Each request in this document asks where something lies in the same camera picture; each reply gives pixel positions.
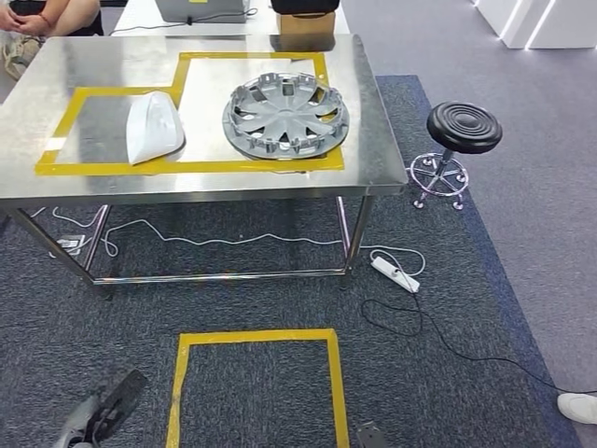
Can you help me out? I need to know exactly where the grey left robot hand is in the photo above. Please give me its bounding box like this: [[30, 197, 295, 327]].
[[52, 395, 101, 448]]

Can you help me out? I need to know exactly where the white curved plastic part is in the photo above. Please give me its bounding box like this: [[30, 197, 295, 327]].
[[125, 91, 186, 167]]

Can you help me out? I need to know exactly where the yellow floor tape by workbench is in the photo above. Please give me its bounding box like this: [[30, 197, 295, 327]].
[[165, 328, 351, 448]]

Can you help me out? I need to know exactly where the yellow tape on workbench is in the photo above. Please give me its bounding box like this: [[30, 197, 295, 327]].
[[35, 50, 346, 178]]

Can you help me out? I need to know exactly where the white power strip by workbench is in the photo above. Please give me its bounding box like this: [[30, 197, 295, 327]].
[[371, 255, 421, 294]]

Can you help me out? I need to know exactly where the stainless steel workbench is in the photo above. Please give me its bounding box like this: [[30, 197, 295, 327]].
[[0, 34, 410, 302]]

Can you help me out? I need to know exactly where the white floor socket box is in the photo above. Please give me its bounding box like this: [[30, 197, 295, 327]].
[[48, 233, 88, 258]]

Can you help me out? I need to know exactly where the dark robot foot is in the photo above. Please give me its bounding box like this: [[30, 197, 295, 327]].
[[356, 421, 389, 448]]

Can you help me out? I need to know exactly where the seated person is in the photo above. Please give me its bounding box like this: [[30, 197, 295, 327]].
[[0, 0, 104, 81]]

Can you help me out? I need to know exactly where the grey plastic hubcap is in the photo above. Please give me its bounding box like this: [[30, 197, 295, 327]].
[[222, 71, 351, 162]]

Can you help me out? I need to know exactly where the grey laptop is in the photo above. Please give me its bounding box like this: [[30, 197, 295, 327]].
[[154, 0, 251, 24]]

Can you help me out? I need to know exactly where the white table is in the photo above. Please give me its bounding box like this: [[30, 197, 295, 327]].
[[111, 0, 351, 37]]

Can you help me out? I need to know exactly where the brown cardboard box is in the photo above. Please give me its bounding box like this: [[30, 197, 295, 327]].
[[276, 10, 337, 35]]

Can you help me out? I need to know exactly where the black carry case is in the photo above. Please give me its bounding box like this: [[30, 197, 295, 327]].
[[270, 0, 341, 16]]

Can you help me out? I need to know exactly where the black stool with chrome base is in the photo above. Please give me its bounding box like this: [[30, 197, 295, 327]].
[[406, 101, 503, 212]]

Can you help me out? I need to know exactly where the person's white shoe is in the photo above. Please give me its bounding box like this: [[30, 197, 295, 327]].
[[556, 391, 597, 426]]

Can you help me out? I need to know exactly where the long white floor cable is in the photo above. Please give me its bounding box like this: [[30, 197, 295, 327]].
[[28, 205, 426, 278]]

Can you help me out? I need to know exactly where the black laptop cable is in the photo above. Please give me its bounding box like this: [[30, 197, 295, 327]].
[[108, 7, 259, 37]]

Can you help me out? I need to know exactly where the black floor cable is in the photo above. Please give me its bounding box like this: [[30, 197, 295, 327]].
[[362, 290, 597, 397]]

